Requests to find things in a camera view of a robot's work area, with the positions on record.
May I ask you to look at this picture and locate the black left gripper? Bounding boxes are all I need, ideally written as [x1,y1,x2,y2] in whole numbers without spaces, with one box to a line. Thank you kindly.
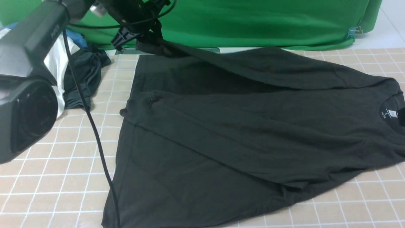
[95,0,171,51]

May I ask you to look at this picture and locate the dark gray shirt in pile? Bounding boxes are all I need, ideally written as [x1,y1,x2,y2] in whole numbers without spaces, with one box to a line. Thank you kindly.
[63,44,112,110]

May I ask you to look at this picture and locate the dark gray long-sleeve shirt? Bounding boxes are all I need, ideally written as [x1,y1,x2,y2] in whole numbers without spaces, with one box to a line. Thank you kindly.
[113,41,404,228]

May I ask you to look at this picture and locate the blue shirt in pile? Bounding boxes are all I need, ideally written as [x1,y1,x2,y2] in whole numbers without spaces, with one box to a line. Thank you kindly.
[1,22,87,48]

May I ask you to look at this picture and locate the blue binder clip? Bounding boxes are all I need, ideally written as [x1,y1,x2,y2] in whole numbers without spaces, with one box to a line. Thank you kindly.
[347,26,364,39]

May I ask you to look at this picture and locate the gray metal bar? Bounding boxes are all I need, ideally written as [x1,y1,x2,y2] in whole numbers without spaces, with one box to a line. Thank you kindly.
[106,47,221,56]

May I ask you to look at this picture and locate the green backdrop cloth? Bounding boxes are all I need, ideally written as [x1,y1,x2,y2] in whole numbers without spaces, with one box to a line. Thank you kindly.
[0,0,383,51]

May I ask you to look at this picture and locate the white shirt in pile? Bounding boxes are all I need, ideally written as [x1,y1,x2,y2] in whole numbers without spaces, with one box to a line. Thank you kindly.
[0,28,80,119]

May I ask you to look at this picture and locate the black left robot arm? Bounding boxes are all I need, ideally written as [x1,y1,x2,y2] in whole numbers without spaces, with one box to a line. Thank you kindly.
[0,0,177,164]

